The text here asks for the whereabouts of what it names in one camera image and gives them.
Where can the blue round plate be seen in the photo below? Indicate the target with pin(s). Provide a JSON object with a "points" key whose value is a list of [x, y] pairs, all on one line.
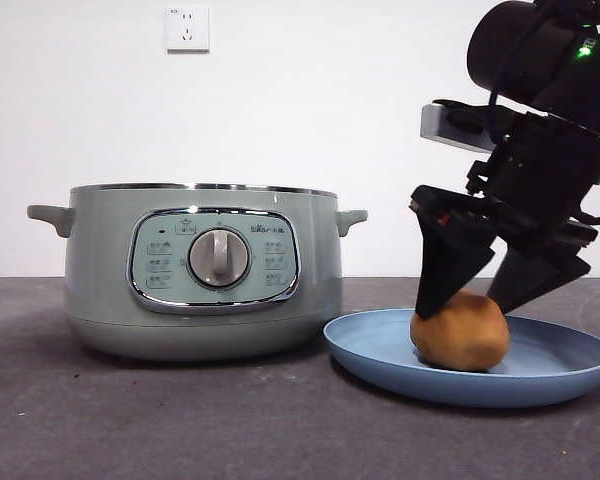
{"points": [[370, 350]]}

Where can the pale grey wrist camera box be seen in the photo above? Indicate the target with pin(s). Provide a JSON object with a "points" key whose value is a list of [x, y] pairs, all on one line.
{"points": [[445, 125]]}

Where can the pale green electric steamer pot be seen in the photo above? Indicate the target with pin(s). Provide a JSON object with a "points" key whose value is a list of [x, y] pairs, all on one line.
{"points": [[100, 280]]}

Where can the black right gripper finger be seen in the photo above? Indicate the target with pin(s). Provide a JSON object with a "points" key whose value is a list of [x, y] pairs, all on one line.
{"points": [[535, 275], [445, 265]]}

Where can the brown potato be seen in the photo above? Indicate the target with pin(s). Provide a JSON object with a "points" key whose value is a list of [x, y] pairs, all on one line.
{"points": [[460, 340]]}

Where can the white wall socket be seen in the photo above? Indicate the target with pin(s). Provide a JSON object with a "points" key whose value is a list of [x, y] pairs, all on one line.
{"points": [[187, 30]]}

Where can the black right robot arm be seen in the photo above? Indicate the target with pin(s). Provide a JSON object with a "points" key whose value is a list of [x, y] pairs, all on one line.
{"points": [[530, 50]]}

